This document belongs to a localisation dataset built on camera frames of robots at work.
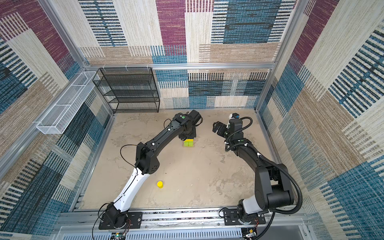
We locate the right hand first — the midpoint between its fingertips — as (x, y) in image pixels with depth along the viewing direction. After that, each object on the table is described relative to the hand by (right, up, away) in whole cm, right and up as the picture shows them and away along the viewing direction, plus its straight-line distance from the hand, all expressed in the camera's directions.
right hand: (219, 127), depth 90 cm
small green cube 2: (-18, -11, +9) cm, 22 cm away
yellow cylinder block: (-33, -31, -8) cm, 46 cm away
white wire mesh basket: (-79, +5, -19) cm, 81 cm away
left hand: (-16, -5, +5) cm, 18 cm away
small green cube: (-20, -11, +9) cm, 24 cm away
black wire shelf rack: (-61, +27, +18) cm, 69 cm away
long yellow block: (-18, -7, -4) cm, 20 cm away
